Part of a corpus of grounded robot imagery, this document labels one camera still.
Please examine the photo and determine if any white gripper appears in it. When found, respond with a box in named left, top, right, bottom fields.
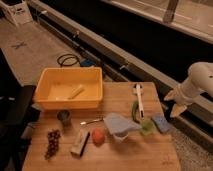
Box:
left=164, top=84, right=199, bottom=118

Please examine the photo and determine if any orange fruit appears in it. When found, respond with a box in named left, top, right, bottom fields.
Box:
left=92, top=129, right=105, bottom=145

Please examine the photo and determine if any black coiled cable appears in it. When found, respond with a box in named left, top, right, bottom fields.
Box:
left=56, top=53, right=81, bottom=68

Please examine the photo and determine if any blue sponge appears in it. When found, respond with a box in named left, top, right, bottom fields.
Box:
left=151, top=115, right=170, bottom=133

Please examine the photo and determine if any green pepper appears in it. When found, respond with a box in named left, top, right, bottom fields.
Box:
left=131, top=101, right=140, bottom=123

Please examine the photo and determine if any blue object on floor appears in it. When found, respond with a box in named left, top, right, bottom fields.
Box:
left=80, top=59, right=95, bottom=67

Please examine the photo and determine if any metal spoon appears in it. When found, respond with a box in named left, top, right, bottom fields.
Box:
left=80, top=118, right=103, bottom=126

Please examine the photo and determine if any yellow plastic bin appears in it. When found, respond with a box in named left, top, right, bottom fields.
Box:
left=34, top=67, right=103, bottom=110

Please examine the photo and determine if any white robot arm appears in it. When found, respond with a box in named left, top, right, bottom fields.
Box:
left=164, top=62, right=213, bottom=117

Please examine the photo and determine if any clear plastic cup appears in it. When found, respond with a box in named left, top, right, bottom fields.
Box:
left=113, top=132, right=128, bottom=142

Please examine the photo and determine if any white handled brush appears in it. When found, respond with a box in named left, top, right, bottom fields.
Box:
left=133, top=83, right=144, bottom=117

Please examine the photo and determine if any white cardboard box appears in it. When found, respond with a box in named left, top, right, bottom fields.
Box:
left=0, top=0, right=33, bottom=27

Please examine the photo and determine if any black chair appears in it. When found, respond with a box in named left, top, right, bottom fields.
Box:
left=0, top=49, right=39, bottom=171

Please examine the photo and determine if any bunch of dark grapes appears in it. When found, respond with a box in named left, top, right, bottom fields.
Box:
left=45, top=130, right=61, bottom=160

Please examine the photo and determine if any small metal cup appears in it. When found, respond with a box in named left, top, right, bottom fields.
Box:
left=57, top=110, right=71, bottom=126

